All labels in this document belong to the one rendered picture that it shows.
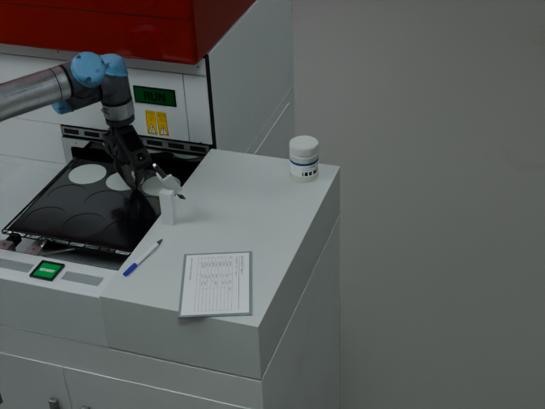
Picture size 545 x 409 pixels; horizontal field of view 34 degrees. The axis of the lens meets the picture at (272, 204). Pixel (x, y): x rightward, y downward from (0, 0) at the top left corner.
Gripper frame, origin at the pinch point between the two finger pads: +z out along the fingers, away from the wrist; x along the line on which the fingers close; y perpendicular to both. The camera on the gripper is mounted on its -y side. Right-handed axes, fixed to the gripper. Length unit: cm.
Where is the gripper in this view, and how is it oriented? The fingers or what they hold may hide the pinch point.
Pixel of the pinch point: (136, 187)
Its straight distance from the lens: 229.8
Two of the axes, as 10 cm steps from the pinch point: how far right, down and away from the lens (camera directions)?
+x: -8.1, 3.8, -4.4
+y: -5.8, -4.3, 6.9
